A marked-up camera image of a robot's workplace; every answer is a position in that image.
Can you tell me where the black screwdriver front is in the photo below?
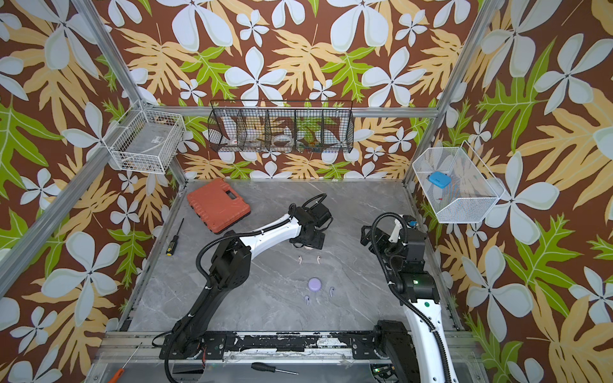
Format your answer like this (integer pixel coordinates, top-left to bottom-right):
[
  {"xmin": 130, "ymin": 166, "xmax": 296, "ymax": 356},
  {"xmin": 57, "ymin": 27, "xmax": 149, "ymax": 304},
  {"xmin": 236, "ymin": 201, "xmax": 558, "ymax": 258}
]
[{"xmin": 251, "ymin": 362, "xmax": 298, "ymax": 376}]

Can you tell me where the blue case in basket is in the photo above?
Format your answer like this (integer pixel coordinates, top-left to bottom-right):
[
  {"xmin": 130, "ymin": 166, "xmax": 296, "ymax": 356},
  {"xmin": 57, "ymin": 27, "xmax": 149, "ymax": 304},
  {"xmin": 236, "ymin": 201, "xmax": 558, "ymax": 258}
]
[{"xmin": 427, "ymin": 172, "xmax": 452, "ymax": 189}]

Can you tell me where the yellow black screwdriver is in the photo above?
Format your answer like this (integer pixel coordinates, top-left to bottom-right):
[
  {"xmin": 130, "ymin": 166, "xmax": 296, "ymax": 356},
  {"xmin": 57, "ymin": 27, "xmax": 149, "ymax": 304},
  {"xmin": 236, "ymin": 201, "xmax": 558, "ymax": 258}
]
[{"xmin": 166, "ymin": 219, "xmax": 185, "ymax": 257}]

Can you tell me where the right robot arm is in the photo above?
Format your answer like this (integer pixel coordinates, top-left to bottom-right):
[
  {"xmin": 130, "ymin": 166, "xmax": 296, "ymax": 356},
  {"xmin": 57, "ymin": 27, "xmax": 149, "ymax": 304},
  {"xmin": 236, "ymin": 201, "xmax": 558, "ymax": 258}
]
[{"xmin": 360, "ymin": 212, "xmax": 458, "ymax": 382}]

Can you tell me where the white mesh basket right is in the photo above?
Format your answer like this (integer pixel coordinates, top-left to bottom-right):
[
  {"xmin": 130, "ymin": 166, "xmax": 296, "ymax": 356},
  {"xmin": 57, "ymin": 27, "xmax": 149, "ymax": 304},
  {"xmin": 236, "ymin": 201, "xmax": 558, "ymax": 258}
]
[{"xmin": 413, "ymin": 141, "xmax": 505, "ymax": 224}]

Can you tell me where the aluminium frame post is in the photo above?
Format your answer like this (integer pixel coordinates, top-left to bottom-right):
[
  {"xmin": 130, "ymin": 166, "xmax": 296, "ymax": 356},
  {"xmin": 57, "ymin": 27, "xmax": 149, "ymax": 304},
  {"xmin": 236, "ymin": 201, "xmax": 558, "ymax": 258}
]
[
  {"xmin": 411, "ymin": 1, "xmax": 504, "ymax": 165},
  {"xmin": 73, "ymin": 1, "xmax": 187, "ymax": 185}
]

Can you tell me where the orange handled screwdriver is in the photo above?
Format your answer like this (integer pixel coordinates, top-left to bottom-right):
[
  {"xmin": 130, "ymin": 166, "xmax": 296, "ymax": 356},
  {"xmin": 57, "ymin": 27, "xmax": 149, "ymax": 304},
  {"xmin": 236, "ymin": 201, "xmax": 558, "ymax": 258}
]
[{"xmin": 110, "ymin": 342, "xmax": 143, "ymax": 383}]

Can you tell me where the white wire basket left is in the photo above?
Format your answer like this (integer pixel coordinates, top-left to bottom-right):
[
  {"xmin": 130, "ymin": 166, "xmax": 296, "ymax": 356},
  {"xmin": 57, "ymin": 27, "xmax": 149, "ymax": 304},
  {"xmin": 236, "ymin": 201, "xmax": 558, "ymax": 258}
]
[{"xmin": 105, "ymin": 103, "xmax": 186, "ymax": 174}]

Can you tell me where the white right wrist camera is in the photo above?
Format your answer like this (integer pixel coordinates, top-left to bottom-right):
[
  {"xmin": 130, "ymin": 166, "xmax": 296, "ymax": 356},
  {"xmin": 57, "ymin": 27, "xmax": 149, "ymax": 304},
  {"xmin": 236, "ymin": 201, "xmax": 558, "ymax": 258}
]
[{"xmin": 389, "ymin": 215, "xmax": 418, "ymax": 244}]

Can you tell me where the aluminium frame post left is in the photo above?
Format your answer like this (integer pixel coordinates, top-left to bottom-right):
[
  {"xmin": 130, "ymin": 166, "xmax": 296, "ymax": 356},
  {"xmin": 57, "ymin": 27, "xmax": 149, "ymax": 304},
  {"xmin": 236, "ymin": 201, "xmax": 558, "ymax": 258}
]
[{"xmin": 73, "ymin": 1, "xmax": 187, "ymax": 185}]

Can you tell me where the black wire basket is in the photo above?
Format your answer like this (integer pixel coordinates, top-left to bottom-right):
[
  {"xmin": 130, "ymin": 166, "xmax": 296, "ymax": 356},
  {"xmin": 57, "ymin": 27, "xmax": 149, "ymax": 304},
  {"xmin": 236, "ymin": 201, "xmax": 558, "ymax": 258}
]
[{"xmin": 206, "ymin": 100, "xmax": 355, "ymax": 153}]

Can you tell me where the red plastic tool case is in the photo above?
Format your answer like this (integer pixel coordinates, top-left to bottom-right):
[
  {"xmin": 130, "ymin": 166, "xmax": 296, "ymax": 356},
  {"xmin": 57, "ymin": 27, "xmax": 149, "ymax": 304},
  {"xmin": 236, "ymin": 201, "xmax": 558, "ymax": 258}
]
[{"xmin": 187, "ymin": 179, "xmax": 252, "ymax": 234}]

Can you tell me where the aluminium frame post right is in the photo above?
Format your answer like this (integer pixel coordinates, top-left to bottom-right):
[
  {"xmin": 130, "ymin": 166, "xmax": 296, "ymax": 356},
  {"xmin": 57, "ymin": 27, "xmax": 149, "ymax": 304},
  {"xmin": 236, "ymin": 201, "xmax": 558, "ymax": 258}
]
[{"xmin": 411, "ymin": 1, "xmax": 504, "ymax": 165}]

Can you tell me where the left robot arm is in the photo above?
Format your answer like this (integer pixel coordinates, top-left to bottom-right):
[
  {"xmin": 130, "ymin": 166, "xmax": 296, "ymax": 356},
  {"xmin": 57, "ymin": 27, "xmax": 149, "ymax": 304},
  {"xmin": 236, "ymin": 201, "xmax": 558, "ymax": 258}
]
[{"xmin": 160, "ymin": 193, "xmax": 333, "ymax": 361}]

